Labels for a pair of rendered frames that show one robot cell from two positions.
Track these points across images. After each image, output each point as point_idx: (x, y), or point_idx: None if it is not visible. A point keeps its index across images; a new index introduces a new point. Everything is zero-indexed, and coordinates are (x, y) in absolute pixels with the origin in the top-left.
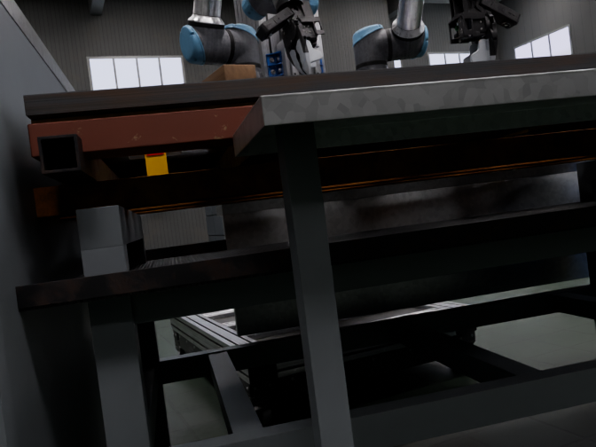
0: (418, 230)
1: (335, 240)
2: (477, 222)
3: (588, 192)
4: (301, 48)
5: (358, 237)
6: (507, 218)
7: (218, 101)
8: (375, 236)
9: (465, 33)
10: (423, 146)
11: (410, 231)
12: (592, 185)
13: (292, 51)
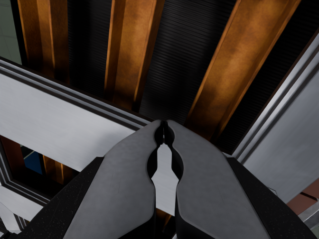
0: (163, 95)
1: (198, 32)
2: (11, 0)
3: (169, 230)
4: (96, 175)
5: (194, 59)
6: (14, 19)
7: None
8: (171, 59)
9: (5, 232)
10: (23, 34)
11: (167, 92)
12: (164, 232)
13: (221, 226)
